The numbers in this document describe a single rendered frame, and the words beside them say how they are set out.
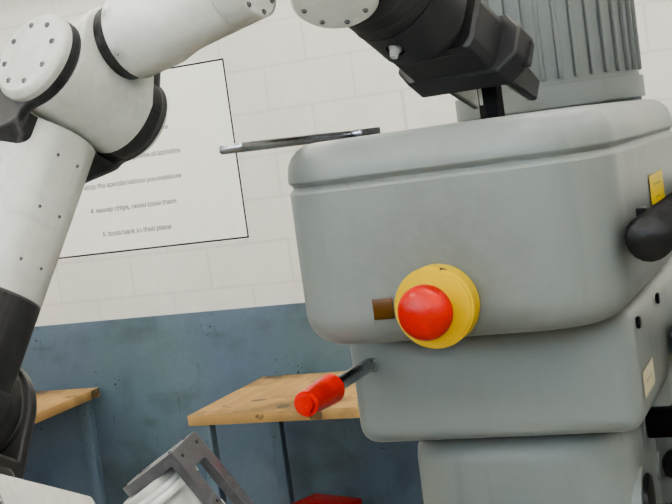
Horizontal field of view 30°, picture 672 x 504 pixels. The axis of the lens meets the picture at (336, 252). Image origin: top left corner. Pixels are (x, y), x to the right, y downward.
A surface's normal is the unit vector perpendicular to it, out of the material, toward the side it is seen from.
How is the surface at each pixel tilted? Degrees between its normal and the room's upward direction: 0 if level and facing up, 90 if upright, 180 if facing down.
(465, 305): 90
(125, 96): 100
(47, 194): 96
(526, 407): 90
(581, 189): 90
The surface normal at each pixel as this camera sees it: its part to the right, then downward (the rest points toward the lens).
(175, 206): -0.36, 0.13
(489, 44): 0.78, -0.05
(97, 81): 0.74, 0.17
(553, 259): -0.08, 0.09
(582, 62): 0.25, 0.04
